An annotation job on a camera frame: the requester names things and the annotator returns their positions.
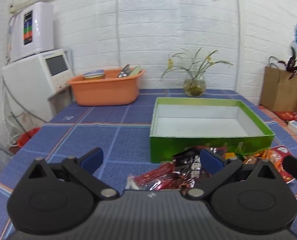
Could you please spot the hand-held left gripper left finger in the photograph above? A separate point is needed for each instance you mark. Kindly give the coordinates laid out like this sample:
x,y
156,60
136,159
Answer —
x,y
92,160

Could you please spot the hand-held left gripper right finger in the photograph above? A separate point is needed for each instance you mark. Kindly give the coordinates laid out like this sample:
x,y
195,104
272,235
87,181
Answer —
x,y
211,161

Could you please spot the brown snack packet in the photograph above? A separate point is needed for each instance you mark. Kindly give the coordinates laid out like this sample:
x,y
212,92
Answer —
x,y
226,155

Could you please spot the dark snack packet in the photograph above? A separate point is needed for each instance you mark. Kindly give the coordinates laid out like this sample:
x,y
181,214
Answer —
x,y
188,161

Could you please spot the green cardboard box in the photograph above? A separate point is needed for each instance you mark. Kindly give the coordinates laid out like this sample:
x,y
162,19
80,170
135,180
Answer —
x,y
188,145

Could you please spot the shiny red foil packet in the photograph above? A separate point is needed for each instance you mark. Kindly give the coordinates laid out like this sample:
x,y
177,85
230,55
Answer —
x,y
171,185

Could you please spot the red snack packet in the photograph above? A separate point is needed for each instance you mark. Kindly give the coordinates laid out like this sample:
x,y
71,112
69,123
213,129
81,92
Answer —
x,y
154,173

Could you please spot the blue plaid tablecloth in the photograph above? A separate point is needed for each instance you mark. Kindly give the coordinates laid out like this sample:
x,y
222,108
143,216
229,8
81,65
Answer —
x,y
88,135

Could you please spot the red envelope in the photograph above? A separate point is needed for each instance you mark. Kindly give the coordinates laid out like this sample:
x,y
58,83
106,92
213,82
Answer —
x,y
288,115

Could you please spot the orange plaid cloth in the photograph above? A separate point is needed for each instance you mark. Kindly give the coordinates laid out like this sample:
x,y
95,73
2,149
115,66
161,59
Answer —
x,y
271,116

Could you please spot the red bucket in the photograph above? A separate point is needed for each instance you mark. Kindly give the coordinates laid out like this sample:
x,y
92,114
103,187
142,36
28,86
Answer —
x,y
28,137

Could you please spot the orange plastic basin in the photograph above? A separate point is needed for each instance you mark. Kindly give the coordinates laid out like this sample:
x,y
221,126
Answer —
x,y
103,92

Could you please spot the glass vase with orchid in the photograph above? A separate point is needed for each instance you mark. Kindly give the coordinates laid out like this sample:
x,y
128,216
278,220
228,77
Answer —
x,y
194,83

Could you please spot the jar with blue lid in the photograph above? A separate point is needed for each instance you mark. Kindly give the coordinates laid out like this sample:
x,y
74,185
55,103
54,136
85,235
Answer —
x,y
94,74

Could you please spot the pale green carton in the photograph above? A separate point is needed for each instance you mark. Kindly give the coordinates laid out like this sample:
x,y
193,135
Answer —
x,y
136,70

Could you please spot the white appliance with screen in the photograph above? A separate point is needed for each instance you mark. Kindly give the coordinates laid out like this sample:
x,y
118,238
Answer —
x,y
26,82

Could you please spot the purple leaf plant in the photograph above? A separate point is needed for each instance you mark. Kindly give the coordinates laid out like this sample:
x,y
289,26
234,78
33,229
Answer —
x,y
292,66

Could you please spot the white water purifier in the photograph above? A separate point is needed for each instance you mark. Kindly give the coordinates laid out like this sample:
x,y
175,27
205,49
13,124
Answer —
x,y
42,27

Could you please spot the white wall conduit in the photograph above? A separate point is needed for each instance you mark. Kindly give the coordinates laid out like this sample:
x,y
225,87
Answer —
x,y
118,25
237,35

